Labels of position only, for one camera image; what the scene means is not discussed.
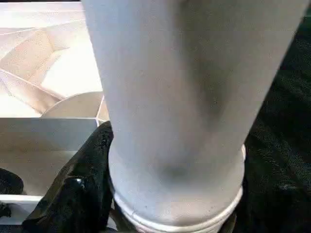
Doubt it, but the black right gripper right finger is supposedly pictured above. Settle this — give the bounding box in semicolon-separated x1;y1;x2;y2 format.
234;165;311;233

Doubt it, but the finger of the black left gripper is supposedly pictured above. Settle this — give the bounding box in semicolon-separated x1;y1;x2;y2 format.
0;167;25;196

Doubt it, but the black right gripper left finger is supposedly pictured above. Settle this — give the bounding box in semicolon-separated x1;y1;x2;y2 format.
22;121;116;233

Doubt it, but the white plastic table leg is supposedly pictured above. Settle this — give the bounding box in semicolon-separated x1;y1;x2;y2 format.
80;0;311;233

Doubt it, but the black plastic mat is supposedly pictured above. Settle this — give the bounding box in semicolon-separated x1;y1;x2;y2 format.
241;17;311;233

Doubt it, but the white plastic table top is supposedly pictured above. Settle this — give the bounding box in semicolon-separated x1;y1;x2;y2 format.
0;1;117;230

